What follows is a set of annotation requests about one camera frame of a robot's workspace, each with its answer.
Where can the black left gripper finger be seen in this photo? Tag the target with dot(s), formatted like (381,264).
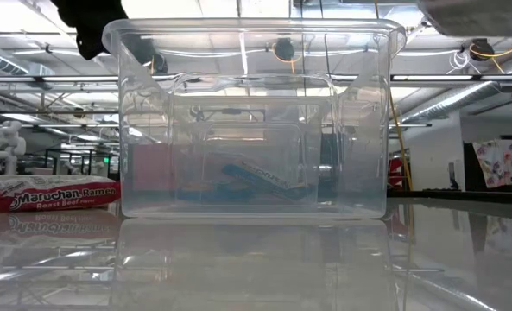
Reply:
(85,41)
(99,41)

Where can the blue Maruchan ramen packet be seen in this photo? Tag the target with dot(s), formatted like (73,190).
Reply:
(208,191)
(264,179)

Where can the clear plastic bin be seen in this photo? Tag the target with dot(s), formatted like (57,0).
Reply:
(281,125)
(255,26)
(307,79)

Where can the silver ventilation duct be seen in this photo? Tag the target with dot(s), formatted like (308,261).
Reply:
(1,60)
(454,101)

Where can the red and white sign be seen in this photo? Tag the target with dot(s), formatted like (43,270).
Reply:
(397,173)

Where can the floral cloth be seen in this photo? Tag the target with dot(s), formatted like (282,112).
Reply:
(495,162)

